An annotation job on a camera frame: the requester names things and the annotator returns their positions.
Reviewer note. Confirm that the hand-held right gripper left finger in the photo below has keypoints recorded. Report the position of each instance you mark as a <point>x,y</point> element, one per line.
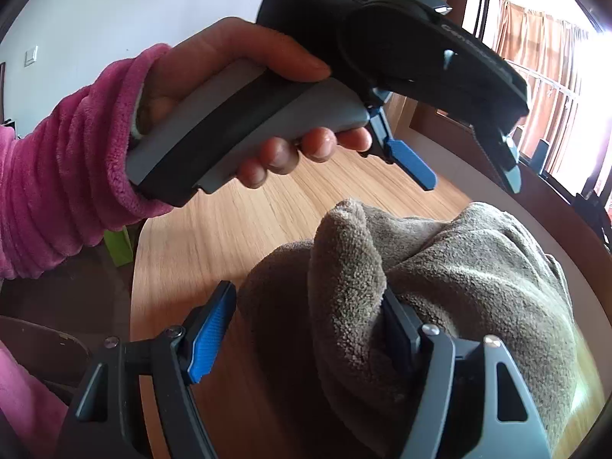
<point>210,330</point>

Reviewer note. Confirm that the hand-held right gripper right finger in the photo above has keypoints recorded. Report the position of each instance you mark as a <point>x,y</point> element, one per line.
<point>406,332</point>

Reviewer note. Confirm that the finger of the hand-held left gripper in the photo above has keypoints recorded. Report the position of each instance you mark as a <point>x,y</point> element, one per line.
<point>504,162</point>

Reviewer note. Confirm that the brown fleece garment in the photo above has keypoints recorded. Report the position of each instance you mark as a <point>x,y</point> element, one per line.
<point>459,272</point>

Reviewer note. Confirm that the person's left forearm pink sleeve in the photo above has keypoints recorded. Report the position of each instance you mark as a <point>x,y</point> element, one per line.
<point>67,167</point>

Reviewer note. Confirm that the person's left hand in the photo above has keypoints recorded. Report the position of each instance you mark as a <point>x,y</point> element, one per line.
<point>224,43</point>

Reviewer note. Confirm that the dark framed window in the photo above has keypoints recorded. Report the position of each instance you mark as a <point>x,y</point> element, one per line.
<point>559,81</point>

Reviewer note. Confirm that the green box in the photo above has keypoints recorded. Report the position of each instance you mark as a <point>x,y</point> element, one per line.
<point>118,247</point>

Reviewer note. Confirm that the dark brown wooden chair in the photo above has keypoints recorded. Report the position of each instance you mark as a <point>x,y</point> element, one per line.
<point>43,349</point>

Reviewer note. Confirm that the person's pink fleece clothing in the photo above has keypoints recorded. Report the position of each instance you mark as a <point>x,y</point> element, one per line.
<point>24,411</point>

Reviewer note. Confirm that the white wall switch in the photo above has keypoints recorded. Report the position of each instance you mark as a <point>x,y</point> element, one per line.
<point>31,55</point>

